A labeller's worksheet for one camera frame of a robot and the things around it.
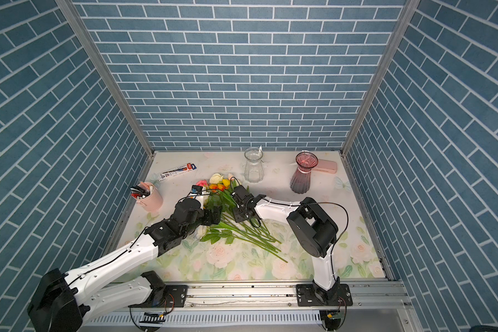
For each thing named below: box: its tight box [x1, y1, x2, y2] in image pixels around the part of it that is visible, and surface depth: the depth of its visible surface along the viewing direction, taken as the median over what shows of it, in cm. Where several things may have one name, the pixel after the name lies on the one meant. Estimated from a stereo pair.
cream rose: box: [209, 172, 224, 184], surface depth 107 cm
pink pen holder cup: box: [130, 181, 164, 213], surface depth 93 cm
